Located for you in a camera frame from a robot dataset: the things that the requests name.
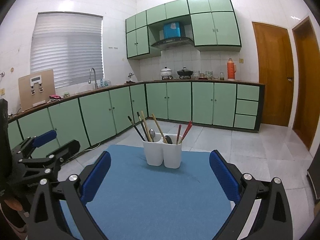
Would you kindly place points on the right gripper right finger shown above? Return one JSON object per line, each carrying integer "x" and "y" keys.
{"x": 273, "y": 219}

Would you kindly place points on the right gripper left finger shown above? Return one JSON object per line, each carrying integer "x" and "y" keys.
{"x": 47, "y": 220}

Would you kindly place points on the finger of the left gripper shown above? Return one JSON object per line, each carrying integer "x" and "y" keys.
{"x": 62, "y": 152}
{"x": 28, "y": 146}

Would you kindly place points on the plain bamboo chopstick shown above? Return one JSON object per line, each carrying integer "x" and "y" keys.
{"x": 146, "y": 127}
{"x": 159, "y": 128}

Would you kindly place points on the metal spoon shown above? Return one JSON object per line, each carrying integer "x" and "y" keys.
{"x": 152, "y": 134}

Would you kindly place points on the black plastic spoon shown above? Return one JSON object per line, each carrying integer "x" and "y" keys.
{"x": 168, "y": 139}

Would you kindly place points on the red handled chopstick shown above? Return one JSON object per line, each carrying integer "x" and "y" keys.
{"x": 178, "y": 133}
{"x": 186, "y": 131}

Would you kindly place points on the green lower kitchen cabinets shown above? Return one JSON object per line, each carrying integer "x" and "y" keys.
{"x": 98, "y": 115}

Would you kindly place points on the green kitchen cabinets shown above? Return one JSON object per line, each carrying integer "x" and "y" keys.
{"x": 98, "y": 115}
{"x": 211, "y": 24}

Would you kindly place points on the chrome kitchen faucet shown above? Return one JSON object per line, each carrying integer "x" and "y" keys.
{"x": 92, "y": 72}

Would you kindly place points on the green upper kitchen cabinets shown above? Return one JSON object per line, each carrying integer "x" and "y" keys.
{"x": 211, "y": 24}

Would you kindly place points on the person's left hand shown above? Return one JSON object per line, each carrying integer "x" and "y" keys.
{"x": 10, "y": 208}

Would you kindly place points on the pink cloth on counter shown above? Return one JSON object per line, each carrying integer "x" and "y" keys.
{"x": 55, "y": 97}

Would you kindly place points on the brown cardboard box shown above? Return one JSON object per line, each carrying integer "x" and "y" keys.
{"x": 36, "y": 89}

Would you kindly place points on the black glass cabinet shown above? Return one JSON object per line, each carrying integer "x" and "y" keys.
{"x": 314, "y": 175}

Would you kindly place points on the blue table mat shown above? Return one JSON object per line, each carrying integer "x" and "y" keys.
{"x": 139, "y": 201}

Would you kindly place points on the white double utensil holder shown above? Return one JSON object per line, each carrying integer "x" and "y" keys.
{"x": 158, "y": 153}

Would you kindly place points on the white window blind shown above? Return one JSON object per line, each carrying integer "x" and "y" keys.
{"x": 69, "y": 44}

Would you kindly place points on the wooden door right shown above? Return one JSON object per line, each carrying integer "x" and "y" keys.
{"x": 307, "y": 111}

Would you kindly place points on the wooden door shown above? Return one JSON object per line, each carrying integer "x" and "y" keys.
{"x": 275, "y": 72}
{"x": 307, "y": 111}

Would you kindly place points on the white cooking pot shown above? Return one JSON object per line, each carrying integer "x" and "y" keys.
{"x": 166, "y": 73}

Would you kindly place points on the black wok with lid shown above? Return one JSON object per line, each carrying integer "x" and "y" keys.
{"x": 184, "y": 73}

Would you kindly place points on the black range hood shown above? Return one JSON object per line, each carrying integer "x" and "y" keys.
{"x": 173, "y": 42}

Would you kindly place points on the blue box above hood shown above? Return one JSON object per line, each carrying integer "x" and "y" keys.
{"x": 172, "y": 30}

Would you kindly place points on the wooden door left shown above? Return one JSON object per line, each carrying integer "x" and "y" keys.
{"x": 275, "y": 72}

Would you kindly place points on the orange thermos flask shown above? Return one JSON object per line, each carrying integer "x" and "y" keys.
{"x": 231, "y": 69}

